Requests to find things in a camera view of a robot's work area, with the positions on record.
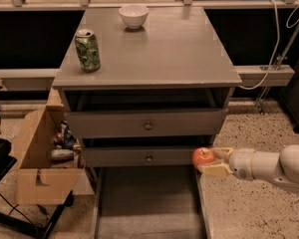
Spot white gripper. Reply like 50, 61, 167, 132
198, 147, 255, 181

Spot red apple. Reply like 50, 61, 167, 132
191, 147, 216, 167

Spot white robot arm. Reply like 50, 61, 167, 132
191, 144, 299, 194

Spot grey top drawer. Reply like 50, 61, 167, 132
65, 109, 227, 138

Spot grey open bottom drawer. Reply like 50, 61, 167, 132
92, 165, 210, 239

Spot grey drawer cabinet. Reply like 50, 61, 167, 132
52, 6, 243, 239

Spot grey middle drawer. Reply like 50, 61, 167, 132
83, 145, 196, 167

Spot items inside cardboard box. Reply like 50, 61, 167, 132
50, 120, 85, 168

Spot white ceramic bowl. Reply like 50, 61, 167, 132
119, 4, 149, 29

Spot green soda can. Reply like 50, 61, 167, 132
75, 29, 101, 73

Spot cardboard box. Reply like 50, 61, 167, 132
10, 87, 96, 206

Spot black stand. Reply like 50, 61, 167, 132
0, 137, 75, 239

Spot white cable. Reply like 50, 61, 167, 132
238, 0, 299, 91

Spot metal railing frame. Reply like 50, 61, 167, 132
0, 0, 299, 90

